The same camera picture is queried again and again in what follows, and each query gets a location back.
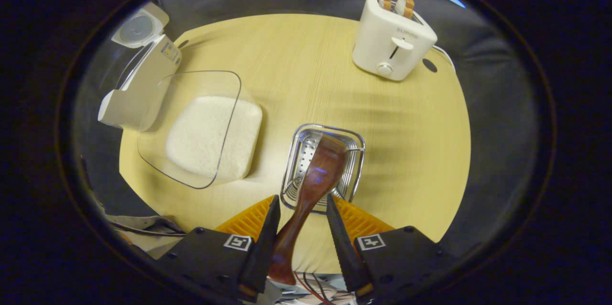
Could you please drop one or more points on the white rice cooker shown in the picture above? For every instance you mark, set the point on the white rice cooker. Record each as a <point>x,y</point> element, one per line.
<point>141,90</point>

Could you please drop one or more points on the black backdrop cloth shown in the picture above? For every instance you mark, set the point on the black backdrop cloth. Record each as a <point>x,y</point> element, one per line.
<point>497,104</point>

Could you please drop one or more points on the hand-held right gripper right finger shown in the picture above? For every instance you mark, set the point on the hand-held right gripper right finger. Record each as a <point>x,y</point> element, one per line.
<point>342,247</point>

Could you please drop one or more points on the brown wooden spoon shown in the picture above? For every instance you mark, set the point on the brown wooden spoon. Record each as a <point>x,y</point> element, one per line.
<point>322,171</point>

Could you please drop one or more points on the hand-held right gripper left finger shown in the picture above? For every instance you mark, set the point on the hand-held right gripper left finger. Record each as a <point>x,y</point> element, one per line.
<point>260,252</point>

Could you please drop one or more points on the white toaster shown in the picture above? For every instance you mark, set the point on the white toaster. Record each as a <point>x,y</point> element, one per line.
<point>382,42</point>

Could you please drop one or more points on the clear plastic container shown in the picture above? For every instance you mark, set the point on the clear plastic container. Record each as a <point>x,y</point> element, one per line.
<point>191,90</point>

